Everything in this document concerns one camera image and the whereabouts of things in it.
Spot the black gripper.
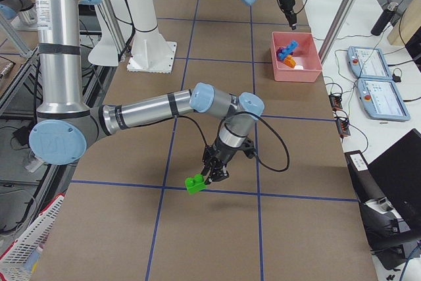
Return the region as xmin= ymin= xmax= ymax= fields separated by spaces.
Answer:
xmin=201 ymin=138 xmax=255 ymax=184
xmin=284 ymin=7 xmax=297 ymax=30

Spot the long blue four-stud block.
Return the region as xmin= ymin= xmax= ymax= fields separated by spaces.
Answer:
xmin=283 ymin=40 xmax=299 ymax=58

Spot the green block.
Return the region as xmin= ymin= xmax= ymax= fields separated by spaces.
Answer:
xmin=184 ymin=174 xmax=207 ymax=195

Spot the orange block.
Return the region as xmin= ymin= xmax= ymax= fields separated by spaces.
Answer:
xmin=283 ymin=55 xmax=296 ymax=68

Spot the purple block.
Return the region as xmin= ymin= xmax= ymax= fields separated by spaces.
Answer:
xmin=276 ymin=47 xmax=284 ymax=61

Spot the pink plastic box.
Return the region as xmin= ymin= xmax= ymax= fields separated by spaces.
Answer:
xmin=270 ymin=32 xmax=322 ymax=83

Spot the left teach pendant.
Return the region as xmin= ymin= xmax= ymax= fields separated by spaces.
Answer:
xmin=347 ymin=46 xmax=392 ymax=79

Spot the teach pendant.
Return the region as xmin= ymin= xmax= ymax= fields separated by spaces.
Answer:
xmin=357 ymin=78 xmax=410 ymax=122
xmin=347 ymin=46 xmax=392 ymax=79

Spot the black water bottle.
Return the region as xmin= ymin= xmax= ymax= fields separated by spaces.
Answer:
xmin=370 ymin=1 xmax=399 ymax=36

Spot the right teach pendant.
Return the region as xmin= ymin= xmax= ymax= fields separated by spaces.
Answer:
xmin=357 ymin=78 xmax=410 ymax=122

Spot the black laptop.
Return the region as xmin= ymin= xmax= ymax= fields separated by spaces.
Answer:
xmin=368 ymin=128 xmax=420 ymax=228

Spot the white plastic basket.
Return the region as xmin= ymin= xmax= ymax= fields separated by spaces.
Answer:
xmin=1 ymin=193 xmax=64 ymax=280

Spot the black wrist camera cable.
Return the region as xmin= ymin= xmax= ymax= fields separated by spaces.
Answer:
xmin=177 ymin=111 xmax=291 ymax=172

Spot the aluminium frame post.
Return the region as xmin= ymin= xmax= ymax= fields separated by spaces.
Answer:
xmin=318 ymin=0 xmax=356 ymax=64

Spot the white camera stand base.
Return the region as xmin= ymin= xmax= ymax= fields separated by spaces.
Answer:
xmin=127 ymin=0 xmax=177 ymax=73

